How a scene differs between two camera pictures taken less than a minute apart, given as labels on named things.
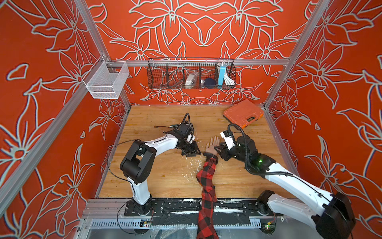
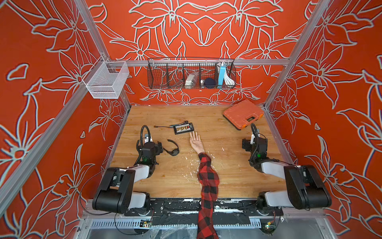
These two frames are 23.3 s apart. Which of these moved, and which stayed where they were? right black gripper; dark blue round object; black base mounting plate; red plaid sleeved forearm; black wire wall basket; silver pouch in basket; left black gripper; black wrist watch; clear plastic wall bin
Moved: right black gripper; left black gripper; black wrist watch
Stayed: black wire wall basket; dark blue round object; silver pouch in basket; clear plastic wall bin; black base mounting plate; red plaid sleeved forearm
